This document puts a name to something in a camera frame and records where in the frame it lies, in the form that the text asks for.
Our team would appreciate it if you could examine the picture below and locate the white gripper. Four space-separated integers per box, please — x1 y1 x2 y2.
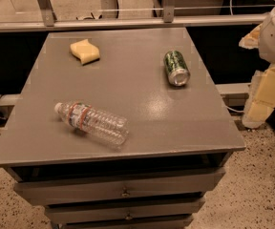
239 7 275 129

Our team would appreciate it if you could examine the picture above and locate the green soda can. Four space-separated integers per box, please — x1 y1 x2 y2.
163 51 190 87

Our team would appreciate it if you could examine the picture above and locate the grey drawer cabinet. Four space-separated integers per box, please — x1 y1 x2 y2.
0 28 244 229

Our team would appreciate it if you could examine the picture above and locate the clear plastic water bottle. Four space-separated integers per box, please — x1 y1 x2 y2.
54 101 129 146

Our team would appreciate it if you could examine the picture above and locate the yellow sponge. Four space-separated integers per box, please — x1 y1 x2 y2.
70 39 100 65

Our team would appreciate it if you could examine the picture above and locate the white cable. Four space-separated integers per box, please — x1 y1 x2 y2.
223 104 245 115

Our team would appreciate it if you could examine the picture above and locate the metal railing frame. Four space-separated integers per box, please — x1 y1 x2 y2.
0 0 275 32

